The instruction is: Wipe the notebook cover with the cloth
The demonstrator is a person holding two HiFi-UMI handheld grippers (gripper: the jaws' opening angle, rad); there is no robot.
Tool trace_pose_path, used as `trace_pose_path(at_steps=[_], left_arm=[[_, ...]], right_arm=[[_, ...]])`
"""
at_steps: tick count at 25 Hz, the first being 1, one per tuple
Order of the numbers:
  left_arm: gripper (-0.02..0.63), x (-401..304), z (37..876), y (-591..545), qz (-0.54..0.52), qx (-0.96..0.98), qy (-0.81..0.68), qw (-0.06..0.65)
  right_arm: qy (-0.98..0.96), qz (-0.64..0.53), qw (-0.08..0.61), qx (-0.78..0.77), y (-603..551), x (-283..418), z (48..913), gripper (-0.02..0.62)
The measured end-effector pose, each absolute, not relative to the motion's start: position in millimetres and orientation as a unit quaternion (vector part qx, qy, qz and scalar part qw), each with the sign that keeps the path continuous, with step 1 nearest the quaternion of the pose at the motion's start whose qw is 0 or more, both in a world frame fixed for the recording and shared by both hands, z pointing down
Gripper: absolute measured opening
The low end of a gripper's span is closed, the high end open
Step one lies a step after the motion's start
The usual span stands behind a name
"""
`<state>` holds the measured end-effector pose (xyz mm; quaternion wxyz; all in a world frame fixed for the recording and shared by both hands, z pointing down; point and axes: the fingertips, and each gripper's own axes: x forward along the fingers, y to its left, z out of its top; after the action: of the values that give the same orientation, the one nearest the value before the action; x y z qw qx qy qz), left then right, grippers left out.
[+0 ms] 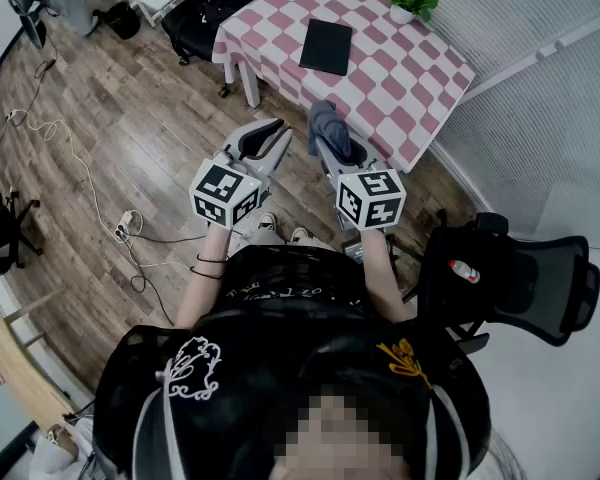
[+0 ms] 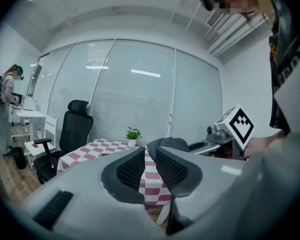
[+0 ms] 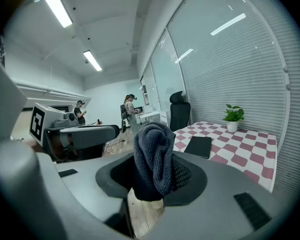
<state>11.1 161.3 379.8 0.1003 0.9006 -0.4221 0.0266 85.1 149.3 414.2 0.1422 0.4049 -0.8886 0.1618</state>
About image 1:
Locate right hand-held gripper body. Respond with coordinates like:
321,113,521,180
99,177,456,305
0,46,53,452
324,156,407,231

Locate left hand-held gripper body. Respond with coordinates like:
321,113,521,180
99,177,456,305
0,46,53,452
188,142,272,230

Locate grey cloth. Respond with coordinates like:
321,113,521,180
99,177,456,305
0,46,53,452
307,99,354,159

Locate person's left forearm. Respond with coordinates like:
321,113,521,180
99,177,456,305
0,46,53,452
173,222,231,330

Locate person's right forearm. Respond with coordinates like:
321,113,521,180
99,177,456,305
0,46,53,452
359,227,416,325

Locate white table leg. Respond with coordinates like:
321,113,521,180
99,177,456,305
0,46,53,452
237,62,262,109

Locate dark badge card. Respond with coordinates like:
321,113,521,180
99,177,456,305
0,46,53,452
340,240,366,264

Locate black wrist bands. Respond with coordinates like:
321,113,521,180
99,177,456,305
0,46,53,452
189,252,230,280

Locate person's beige trousers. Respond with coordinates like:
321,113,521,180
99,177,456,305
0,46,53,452
229,227,337,255

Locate pink white checkered tablecloth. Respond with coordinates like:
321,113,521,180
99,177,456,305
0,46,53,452
211,0,477,174

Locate white power strip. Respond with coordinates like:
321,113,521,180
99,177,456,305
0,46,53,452
113,210,135,242

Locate red label plastic bottle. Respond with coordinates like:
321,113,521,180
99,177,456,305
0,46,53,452
448,259,481,284

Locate black padded office chair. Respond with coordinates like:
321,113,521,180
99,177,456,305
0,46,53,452
154,0,286,67

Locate black waste bin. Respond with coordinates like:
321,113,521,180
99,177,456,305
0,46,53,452
103,0,142,41

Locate black mesh office chair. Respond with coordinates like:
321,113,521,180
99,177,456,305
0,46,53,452
402,210,600,354

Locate person's black embroidered shirt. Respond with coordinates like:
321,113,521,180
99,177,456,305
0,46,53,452
92,245,494,480

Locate black chair base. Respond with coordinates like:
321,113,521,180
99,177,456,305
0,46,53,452
0,187,45,279

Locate black equipment stand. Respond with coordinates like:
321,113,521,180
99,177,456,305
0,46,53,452
0,0,49,49

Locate light wooden board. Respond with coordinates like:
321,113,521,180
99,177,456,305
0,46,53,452
0,292,81,419

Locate black floor cable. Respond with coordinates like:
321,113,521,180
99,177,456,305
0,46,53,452
127,232,206,327

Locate white floor cable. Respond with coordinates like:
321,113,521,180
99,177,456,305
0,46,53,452
7,109,131,234

